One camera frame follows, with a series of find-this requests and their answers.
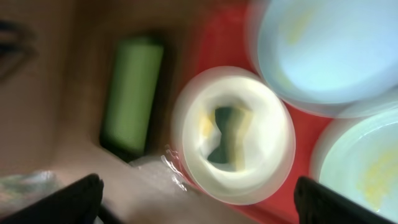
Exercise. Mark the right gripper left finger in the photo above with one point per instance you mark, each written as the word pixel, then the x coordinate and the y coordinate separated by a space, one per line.
pixel 77 203

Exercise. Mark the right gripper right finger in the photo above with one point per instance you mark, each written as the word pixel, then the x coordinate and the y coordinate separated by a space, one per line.
pixel 316 204

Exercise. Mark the white plate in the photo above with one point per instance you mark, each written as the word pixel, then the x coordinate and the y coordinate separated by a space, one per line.
pixel 269 145

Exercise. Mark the green and yellow sponge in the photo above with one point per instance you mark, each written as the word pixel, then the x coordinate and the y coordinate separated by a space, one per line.
pixel 232 123

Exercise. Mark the light blue plate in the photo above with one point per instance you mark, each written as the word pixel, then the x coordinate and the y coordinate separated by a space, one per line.
pixel 335 58

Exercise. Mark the green rectangular tray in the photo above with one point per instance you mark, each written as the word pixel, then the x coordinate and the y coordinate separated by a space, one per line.
pixel 131 92

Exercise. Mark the red plastic tray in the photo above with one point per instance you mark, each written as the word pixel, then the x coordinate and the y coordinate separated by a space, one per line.
pixel 218 38

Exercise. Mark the light green plate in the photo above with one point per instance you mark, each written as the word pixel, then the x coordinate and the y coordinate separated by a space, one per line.
pixel 357 158

